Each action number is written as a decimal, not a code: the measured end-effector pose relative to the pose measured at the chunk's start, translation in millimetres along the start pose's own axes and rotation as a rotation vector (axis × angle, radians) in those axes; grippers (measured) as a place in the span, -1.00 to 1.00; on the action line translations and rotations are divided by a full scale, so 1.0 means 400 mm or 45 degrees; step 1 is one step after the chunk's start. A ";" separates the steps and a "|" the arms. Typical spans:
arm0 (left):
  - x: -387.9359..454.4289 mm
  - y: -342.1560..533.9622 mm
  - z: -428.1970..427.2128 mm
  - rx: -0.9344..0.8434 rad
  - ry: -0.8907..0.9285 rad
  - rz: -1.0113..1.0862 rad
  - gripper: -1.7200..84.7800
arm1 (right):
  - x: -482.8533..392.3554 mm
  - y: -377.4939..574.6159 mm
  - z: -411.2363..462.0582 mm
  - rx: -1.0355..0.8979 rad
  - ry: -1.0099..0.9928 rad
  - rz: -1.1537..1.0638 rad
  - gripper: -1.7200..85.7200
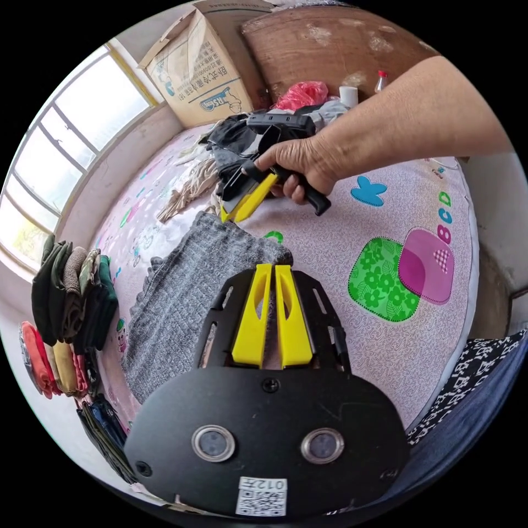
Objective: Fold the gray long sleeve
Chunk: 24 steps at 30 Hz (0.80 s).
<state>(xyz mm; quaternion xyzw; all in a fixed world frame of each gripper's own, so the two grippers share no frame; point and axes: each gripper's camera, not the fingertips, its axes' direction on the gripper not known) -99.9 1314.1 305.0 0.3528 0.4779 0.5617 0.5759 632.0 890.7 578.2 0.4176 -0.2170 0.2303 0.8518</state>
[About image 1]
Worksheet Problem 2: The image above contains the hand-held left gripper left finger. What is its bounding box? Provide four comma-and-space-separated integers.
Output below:
231, 263, 273, 370

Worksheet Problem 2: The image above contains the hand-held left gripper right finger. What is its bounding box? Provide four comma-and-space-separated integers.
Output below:
275, 265, 314, 370

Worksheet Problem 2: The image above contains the gray knitted long sleeve sweater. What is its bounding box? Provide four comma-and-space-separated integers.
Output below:
121, 211, 295, 408

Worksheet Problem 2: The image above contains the person's right forearm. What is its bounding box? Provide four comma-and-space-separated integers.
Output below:
320, 55, 513, 189

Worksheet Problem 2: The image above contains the person's right hand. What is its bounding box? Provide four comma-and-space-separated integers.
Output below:
241, 133, 344, 205

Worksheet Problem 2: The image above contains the heap of unfolded clothes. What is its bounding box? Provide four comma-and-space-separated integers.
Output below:
156, 98, 352, 224

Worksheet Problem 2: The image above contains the bed with pink printed sheet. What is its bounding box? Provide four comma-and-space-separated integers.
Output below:
88, 119, 482, 435

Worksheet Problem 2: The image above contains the red plastic bag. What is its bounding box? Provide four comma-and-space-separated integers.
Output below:
273, 80, 330, 112

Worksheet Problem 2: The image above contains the brown cardboard carton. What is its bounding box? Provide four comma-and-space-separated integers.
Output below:
137, 7, 255, 129

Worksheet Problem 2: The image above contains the brown wooden board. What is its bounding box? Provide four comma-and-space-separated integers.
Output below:
240, 5, 443, 113

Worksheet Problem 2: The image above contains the pile of folded clothes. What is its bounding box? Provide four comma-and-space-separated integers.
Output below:
18, 232, 139, 486

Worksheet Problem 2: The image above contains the person's body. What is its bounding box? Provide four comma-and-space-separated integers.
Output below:
405, 329, 528, 498

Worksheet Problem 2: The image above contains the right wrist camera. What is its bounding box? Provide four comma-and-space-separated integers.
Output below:
246, 113, 317, 135

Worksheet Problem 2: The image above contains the window with white frame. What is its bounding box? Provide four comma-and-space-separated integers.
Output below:
0, 44, 160, 271

